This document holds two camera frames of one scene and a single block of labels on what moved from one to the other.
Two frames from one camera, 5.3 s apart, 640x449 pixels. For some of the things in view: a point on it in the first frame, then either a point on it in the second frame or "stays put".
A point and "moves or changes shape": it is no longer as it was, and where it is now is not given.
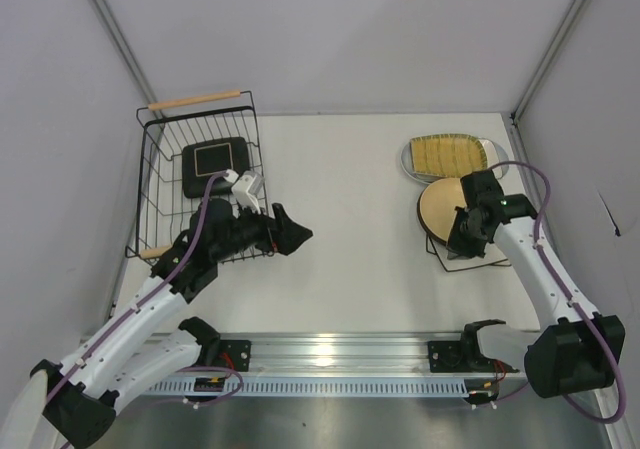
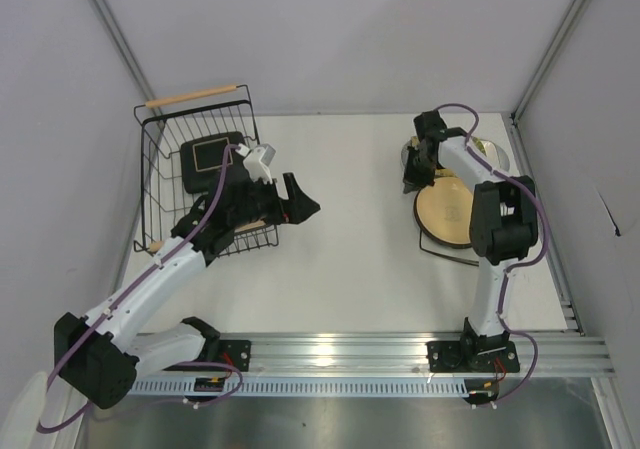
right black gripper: [463, 234] to [414, 167]
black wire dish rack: [163, 210] stays put
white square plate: [491, 256] moves or changes shape
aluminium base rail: [355, 355] stays put
